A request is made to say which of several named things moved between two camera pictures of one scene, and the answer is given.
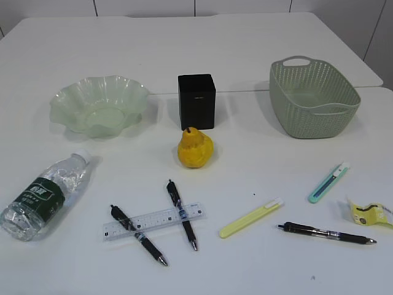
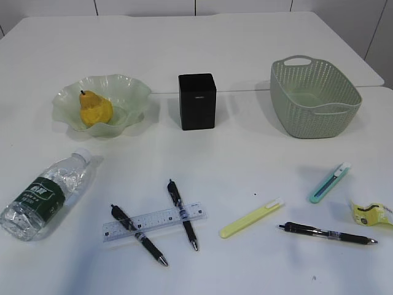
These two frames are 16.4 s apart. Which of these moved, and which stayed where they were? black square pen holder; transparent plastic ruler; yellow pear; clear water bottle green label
Moved: yellow pear
Stayed: black square pen holder; transparent plastic ruler; clear water bottle green label
